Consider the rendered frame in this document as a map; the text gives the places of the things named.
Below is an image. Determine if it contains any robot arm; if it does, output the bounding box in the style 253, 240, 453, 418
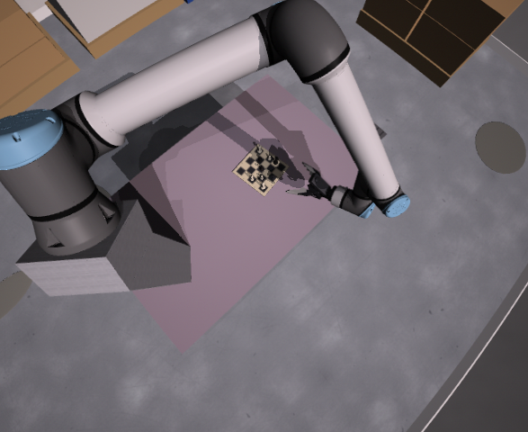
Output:
0, 0, 410, 256

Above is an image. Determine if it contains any black and cream chessboard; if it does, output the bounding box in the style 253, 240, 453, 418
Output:
232, 144, 289, 196

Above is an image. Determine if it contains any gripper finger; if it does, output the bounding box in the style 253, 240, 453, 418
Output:
302, 162, 321, 176
285, 187, 314, 196

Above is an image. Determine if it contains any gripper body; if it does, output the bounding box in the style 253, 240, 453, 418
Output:
308, 184, 337, 202

